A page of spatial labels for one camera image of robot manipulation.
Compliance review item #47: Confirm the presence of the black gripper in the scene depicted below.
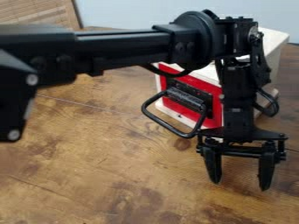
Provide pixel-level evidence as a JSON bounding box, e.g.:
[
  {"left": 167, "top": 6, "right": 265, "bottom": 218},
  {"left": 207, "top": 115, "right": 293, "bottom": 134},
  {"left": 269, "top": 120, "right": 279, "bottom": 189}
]
[{"left": 195, "top": 108, "right": 290, "bottom": 193}]

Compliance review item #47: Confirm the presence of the black drawer handle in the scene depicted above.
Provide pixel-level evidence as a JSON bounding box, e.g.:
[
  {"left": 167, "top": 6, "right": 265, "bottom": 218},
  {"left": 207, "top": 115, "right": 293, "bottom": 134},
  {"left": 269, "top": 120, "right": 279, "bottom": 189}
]
[{"left": 142, "top": 78, "right": 215, "bottom": 138}]

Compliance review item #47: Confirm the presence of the red drawer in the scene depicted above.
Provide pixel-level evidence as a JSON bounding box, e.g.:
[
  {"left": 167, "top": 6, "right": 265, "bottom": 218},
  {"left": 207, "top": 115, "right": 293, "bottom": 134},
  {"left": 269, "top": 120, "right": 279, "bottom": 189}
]
[{"left": 155, "top": 63, "right": 223, "bottom": 129}]

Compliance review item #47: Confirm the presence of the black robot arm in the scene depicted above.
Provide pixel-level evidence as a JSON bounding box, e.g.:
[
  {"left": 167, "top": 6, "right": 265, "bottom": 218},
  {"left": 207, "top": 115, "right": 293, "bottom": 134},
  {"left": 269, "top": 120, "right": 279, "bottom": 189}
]
[{"left": 0, "top": 10, "right": 287, "bottom": 190}]

